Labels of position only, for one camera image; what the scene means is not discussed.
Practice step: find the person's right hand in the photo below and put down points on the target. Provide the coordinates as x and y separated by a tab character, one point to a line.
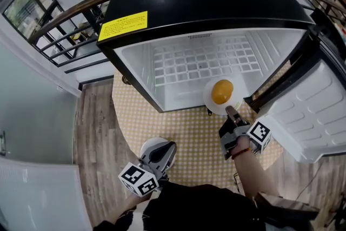
242	144

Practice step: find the black railing with wooden handrail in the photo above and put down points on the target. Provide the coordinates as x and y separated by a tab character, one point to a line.
92	19

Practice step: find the black framed window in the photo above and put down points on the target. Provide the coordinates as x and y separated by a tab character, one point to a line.
29	8

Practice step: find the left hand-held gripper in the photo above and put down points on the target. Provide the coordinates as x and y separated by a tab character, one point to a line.
138	178

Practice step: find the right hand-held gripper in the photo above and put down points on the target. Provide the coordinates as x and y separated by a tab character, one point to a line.
229	138

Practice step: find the person's left forearm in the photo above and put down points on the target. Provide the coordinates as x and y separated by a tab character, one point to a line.
129	201

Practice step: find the frosted glass door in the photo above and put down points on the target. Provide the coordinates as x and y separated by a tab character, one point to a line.
32	116

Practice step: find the person's right forearm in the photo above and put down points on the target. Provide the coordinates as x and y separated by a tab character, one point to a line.
251	173

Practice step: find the person's black and white shirt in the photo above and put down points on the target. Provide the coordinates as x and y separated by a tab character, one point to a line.
194	208

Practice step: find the yellow label sticker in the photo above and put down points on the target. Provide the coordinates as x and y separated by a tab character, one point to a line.
123	25

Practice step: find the orange fruit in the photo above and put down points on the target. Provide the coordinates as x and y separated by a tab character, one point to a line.
222	92

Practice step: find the white ribbed panel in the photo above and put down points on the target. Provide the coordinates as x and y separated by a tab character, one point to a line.
35	197

